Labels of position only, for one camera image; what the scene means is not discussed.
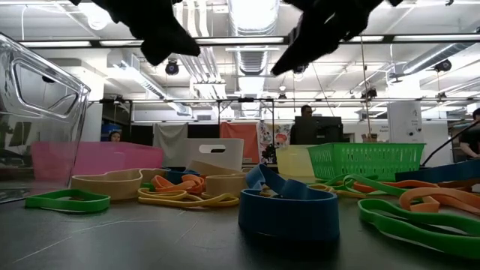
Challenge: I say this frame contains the black monitor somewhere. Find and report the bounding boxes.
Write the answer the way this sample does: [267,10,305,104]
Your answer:
[294,115,344,146]

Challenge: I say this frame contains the green lattice basket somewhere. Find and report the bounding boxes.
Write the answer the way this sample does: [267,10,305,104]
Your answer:
[307,142,427,182]

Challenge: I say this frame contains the tan rubber band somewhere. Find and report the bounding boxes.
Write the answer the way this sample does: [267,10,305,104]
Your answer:
[70,167,168,201]
[436,178,480,190]
[204,172,248,198]

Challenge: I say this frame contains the wide blue rubber band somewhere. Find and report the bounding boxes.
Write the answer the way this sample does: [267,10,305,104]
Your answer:
[238,163,341,241]

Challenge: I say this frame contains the black ceiling camera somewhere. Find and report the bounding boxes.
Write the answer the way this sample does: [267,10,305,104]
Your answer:
[434,58,453,73]
[164,59,180,76]

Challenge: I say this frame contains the silver ceiling duct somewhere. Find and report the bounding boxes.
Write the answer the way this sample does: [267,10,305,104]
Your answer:
[227,0,281,76]

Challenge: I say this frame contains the large blue rubber band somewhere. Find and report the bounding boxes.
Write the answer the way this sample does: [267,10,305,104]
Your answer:
[395,159,480,184]

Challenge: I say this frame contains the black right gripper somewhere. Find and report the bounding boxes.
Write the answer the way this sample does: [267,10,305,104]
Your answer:
[271,0,383,76]

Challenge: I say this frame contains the grey hanging cloth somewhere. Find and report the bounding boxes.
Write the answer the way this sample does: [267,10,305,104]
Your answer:
[152,122,188,168]

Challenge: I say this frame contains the yellow plastic basket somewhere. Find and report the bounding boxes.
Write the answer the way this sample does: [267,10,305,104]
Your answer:
[275,145,316,178]

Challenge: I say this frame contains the white plastic basket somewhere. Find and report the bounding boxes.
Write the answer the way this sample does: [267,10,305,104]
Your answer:
[184,138,245,172]

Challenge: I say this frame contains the pink plastic basket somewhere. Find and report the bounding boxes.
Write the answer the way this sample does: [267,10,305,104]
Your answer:
[31,141,165,182]

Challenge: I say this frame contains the yellow rubber band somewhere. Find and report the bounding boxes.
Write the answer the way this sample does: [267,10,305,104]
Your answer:
[136,187,241,209]
[309,183,376,199]

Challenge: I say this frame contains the orange rubber band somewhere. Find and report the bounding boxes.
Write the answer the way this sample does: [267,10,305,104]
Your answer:
[352,180,440,194]
[398,186,480,215]
[151,174,206,195]

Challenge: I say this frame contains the orange hanging cloth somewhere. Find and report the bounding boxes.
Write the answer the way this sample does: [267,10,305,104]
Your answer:
[220,121,260,164]

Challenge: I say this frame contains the black diagonal frame strut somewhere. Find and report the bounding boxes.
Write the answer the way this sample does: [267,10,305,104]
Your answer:
[421,118,480,167]

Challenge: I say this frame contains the clear plastic bin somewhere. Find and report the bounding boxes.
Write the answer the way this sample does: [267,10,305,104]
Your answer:
[0,31,92,203]

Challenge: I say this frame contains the patterned hanging cloth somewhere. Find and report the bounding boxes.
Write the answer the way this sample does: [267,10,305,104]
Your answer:
[256,121,293,165]

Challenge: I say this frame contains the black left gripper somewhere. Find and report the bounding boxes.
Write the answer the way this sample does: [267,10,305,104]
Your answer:
[69,0,202,67]

